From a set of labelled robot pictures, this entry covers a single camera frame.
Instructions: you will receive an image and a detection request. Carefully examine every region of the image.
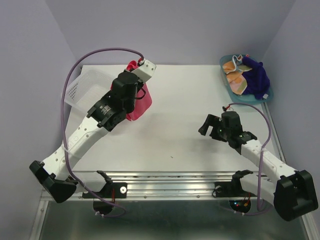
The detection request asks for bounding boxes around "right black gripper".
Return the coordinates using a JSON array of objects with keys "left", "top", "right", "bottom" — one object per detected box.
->
[{"left": 198, "top": 113, "right": 230, "bottom": 142}]

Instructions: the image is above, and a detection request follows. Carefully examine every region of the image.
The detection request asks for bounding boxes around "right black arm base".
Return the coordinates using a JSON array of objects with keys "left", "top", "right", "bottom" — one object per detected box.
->
[{"left": 212, "top": 169, "right": 262, "bottom": 216}]

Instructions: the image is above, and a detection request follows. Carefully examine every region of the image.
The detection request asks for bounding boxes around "purple towel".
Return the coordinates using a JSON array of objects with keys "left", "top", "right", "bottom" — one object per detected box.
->
[{"left": 242, "top": 56, "right": 271, "bottom": 100}]

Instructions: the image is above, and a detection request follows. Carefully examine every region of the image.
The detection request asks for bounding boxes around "teal plastic tray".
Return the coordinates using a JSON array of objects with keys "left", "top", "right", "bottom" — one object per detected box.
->
[{"left": 219, "top": 55, "right": 274, "bottom": 105}]

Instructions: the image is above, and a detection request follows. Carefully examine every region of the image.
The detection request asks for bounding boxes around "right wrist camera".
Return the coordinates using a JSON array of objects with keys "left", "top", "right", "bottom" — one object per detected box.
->
[{"left": 222, "top": 105, "right": 234, "bottom": 112}]

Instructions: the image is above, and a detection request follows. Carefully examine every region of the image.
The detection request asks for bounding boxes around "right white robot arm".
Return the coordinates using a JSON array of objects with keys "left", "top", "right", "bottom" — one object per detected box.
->
[{"left": 198, "top": 111, "right": 319, "bottom": 222}]

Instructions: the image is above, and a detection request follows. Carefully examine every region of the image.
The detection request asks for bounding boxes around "orange patterned towel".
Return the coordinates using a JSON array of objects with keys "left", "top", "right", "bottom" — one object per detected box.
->
[{"left": 222, "top": 54, "right": 252, "bottom": 95}]

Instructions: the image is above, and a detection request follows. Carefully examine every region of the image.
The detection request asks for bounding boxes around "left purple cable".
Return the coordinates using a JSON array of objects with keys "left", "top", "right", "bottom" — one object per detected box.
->
[{"left": 61, "top": 47, "right": 145, "bottom": 218}]

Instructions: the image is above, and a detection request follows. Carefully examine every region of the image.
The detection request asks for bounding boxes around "aluminium mounting rail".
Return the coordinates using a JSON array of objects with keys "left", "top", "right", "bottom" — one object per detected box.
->
[{"left": 41, "top": 170, "right": 286, "bottom": 201}]

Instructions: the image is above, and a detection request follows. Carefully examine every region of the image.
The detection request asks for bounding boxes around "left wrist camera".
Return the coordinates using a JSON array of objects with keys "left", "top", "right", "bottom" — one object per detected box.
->
[{"left": 131, "top": 59, "right": 157, "bottom": 84}]

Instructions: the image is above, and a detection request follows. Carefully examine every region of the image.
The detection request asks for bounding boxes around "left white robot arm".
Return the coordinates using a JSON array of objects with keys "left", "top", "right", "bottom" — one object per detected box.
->
[{"left": 29, "top": 69, "right": 150, "bottom": 203}]

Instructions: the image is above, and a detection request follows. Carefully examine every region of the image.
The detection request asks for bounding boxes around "pink microfiber towel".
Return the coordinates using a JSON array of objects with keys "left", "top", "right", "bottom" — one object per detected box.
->
[{"left": 125, "top": 59, "right": 153, "bottom": 123}]

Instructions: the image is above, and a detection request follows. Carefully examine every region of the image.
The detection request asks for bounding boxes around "white plastic basket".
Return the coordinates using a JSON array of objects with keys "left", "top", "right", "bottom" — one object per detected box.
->
[{"left": 64, "top": 69, "right": 116, "bottom": 114}]

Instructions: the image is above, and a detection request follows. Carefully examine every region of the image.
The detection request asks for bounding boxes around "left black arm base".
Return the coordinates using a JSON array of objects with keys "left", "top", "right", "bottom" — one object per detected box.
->
[{"left": 82, "top": 170, "right": 128, "bottom": 218}]

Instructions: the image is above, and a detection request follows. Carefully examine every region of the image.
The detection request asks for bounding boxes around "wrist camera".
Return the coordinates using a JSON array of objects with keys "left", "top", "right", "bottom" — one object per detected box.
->
[
  {"left": 222, "top": 105, "right": 234, "bottom": 112},
  {"left": 131, "top": 59, "right": 157, "bottom": 84}
]

